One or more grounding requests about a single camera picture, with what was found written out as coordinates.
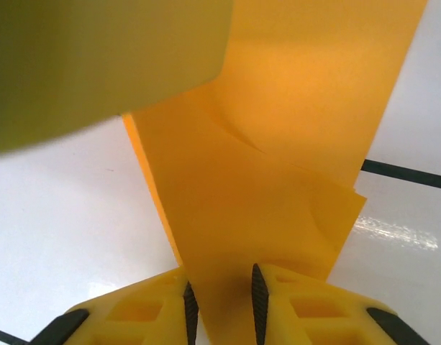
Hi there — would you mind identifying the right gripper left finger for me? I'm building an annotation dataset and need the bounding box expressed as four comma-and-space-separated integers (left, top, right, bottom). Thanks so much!
29, 269, 200, 345

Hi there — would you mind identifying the orange square paper sheet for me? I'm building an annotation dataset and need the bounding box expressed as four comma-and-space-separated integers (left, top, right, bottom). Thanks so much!
121, 0, 430, 345

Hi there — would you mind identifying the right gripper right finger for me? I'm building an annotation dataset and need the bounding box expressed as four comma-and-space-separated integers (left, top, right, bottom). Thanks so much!
250, 263, 435, 345

